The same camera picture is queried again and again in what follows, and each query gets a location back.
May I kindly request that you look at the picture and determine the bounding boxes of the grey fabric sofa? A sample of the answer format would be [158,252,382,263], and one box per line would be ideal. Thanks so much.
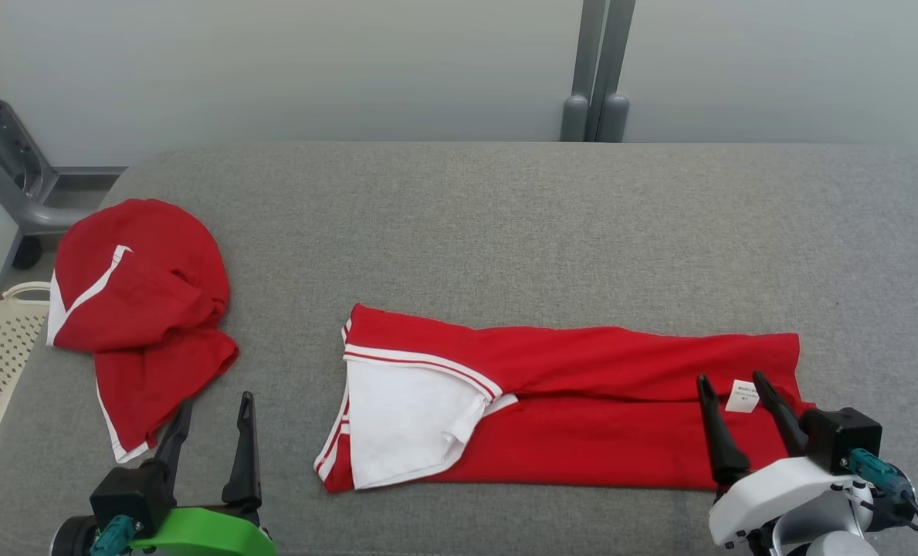
[0,141,918,556]

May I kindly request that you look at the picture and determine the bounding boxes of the grey metal tube frame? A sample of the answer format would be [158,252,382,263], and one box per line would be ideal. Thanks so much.
[0,46,93,236]

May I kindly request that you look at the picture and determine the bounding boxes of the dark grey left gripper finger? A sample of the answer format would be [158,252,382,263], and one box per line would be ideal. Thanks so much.
[222,392,263,510]
[154,400,195,472]

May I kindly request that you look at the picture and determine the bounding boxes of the black caster wheel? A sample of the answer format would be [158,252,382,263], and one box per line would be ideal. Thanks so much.
[11,236,42,270]

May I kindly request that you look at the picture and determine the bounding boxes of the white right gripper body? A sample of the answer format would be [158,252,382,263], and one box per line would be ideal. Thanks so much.
[708,456,876,549]

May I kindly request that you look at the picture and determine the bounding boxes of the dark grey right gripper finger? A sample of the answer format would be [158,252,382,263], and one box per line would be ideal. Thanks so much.
[752,371,811,456]
[696,375,751,487]

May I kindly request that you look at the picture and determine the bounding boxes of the red white t-shirt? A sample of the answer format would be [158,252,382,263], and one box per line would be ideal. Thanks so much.
[313,303,815,493]

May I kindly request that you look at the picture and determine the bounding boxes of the red shorts with white stripes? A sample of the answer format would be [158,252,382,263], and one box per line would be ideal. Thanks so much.
[46,198,240,464]

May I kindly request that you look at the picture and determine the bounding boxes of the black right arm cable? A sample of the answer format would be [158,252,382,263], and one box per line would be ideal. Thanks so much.
[849,448,918,556]

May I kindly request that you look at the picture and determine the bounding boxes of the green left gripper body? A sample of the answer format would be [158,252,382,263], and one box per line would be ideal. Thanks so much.
[130,506,278,556]

